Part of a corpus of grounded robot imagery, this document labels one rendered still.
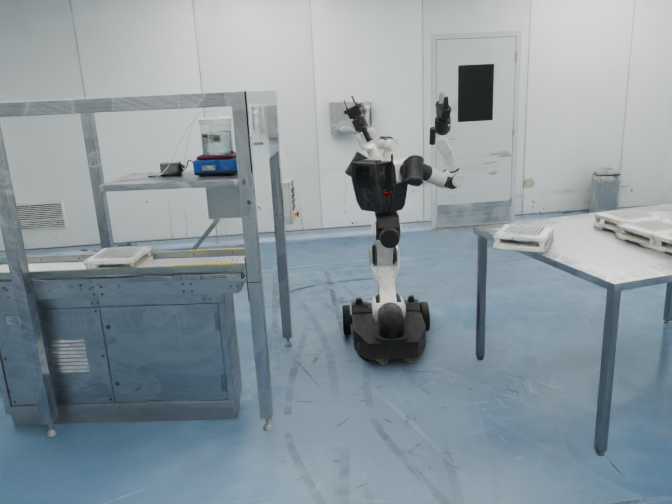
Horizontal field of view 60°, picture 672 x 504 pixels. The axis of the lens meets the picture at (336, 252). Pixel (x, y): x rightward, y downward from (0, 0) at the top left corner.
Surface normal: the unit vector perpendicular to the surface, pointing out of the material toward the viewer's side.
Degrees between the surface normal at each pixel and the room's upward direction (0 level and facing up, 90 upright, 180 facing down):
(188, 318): 90
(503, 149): 90
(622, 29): 90
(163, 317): 90
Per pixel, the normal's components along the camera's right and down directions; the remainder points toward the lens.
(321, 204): 0.11, 0.26
